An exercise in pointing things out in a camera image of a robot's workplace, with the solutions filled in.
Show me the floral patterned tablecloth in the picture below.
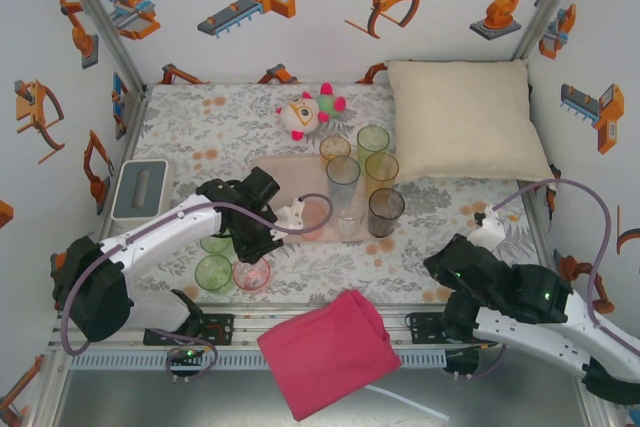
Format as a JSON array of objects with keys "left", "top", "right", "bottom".
[{"left": 94, "top": 81, "right": 556, "bottom": 306}]

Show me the tall green transparent glass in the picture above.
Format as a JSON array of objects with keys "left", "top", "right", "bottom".
[{"left": 356, "top": 124, "right": 391, "bottom": 173}]

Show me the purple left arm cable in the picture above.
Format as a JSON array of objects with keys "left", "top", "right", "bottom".
[{"left": 59, "top": 191, "right": 335, "bottom": 383}]

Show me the tall blue transparent glass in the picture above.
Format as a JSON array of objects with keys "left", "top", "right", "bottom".
[{"left": 325, "top": 155, "right": 362, "bottom": 198}]

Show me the red folded cloth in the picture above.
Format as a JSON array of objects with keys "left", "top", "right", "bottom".
[{"left": 256, "top": 289, "right": 404, "bottom": 422}]

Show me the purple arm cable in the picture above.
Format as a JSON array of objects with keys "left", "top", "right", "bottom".
[
  {"left": 444, "top": 179, "right": 640, "bottom": 382},
  {"left": 59, "top": 191, "right": 335, "bottom": 383}
]

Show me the short pink transparent glass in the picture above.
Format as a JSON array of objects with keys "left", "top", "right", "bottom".
[{"left": 232, "top": 254, "right": 272, "bottom": 292}]

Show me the white slotted cable duct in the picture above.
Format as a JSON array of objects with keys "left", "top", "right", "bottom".
[{"left": 67, "top": 349, "right": 449, "bottom": 371}]

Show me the small black controller board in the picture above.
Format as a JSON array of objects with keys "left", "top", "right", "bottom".
[{"left": 167, "top": 344, "right": 206, "bottom": 364}]

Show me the thin white strip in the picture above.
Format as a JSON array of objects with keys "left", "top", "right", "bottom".
[{"left": 367, "top": 385, "right": 451, "bottom": 421}]

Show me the short green transparent glass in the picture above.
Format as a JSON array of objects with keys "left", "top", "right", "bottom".
[
  {"left": 194, "top": 253, "right": 234, "bottom": 292},
  {"left": 199, "top": 234, "right": 236, "bottom": 256}
]

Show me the tall orange transparent glass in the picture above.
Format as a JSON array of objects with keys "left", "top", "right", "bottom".
[{"left": 364, "top": 151, "right": 401, "bottom": 193}]

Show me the tall grey transparent glass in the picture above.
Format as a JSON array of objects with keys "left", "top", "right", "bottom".
[{"left": 367, "top": 187, "right": 407, "bottom": 239}]

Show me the aluminium frame post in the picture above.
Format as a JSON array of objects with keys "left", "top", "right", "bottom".
[
  {"left": 513, "top": 0, "right": 597, "bottom": 62},
  {"left": 49, "top": 0, "right": 149, "bottom": 98}
]

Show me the aluminium table rail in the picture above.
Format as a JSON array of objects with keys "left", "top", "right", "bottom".
[{"left": 47, "top": 302, "right": 594, "bottom": 354}]

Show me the short salmon transparent glass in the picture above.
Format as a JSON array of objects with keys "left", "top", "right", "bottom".
[{"left": 299, "top": 196, "right": 327, "bottom": 241}]

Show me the beige mat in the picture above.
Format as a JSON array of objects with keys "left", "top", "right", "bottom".
[{"left": 249, "top": 152, "right": 396, "bottom": 244}]

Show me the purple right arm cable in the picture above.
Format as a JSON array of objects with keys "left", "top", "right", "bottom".
[{"left": 444, "top": 179, "right": 640, "bottom": 382}]

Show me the short orange transparent glass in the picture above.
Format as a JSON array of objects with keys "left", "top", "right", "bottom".
[{"left": 318, "top": 135, "right": 353, "bottom": 161}]

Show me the white pink green plush toy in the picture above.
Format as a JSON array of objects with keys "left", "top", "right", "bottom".
[{"left": 275, "top": 81, "right": 347, "bottom": 142}]

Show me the cream pillow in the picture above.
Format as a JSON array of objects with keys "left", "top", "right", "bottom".
[{"left": 384, "top": 59, "right": 559, "bottom": 183}]

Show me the white grey tissue box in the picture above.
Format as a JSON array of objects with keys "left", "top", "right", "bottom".
[{"left": 110, "top": 159, "right": 176, "bottom": 222}]

